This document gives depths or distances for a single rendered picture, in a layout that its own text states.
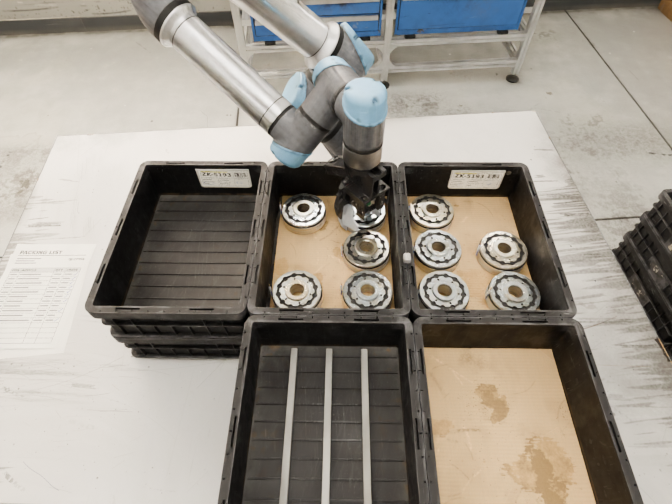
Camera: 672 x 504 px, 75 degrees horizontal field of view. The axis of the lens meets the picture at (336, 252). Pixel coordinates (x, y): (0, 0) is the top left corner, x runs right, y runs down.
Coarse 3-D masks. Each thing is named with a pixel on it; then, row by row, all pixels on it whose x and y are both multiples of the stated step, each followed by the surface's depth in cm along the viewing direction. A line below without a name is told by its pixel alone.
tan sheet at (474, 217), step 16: (464, 208) 106; (480, 208) 106; (496, 208) 106; (464, 224) 103; (480, 224) 103; (496, 224) 103; (512, 224) 103; (464, 240) 101; (480, 240) 101; (464, 256) 98; (416, 272) 96; (464, 272) 95; (480, 272) 95; (528, 272) 95; (480, 288) 93; (480, 304) 91
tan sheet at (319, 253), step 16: (336, 224) 104; (384, 224) 103; (288, 240) 101; (304, 240) 101; (320, 240) 101; (336, 240) 101; (288, 256) 98; (304, 256) 98; (320, 256) 98; (336, 256) 98; (320, 272) 96; (336, 272) 96; (352, 272) 96; (384, 272) 96; (272, 288) 93; (336, 288) 93; (272, 304) 91; (336, 304) 91
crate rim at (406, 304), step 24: (264, 192) 96; (264, 216) 92; (264, 240) 89; (408, 288) 82; (264, 312) 79; (288, 312) 79; (312, 312) 79; (336, 312) 79; (360, 312) 79; (384, 312) 79; (408, 312) 79
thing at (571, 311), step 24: (528, 168) 100; (408, 216) 92; (408, 240) 88; (552, 240) 88; (408, 264) 85; (432, 312) 79; (480, 312) 79; (504, 312) 79; (528, 312) 79; (552, 312) 78; (576, 312) 78
